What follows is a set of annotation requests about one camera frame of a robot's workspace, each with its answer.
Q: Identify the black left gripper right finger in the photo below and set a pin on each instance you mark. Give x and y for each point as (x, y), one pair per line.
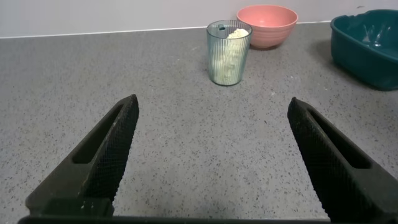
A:
(335, 174)

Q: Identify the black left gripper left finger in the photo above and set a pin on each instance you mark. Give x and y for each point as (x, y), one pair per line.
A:
(105, 161)

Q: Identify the ribbed clear plastic cup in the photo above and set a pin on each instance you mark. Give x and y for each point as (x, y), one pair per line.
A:
(228, 62)

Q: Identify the white powder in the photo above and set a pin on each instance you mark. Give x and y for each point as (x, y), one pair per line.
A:
(231, 56)

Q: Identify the teal square tray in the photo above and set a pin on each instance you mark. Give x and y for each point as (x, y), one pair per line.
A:
(367, 59)

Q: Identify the pink bowl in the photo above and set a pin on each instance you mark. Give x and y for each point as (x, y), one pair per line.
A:
(267, 28)

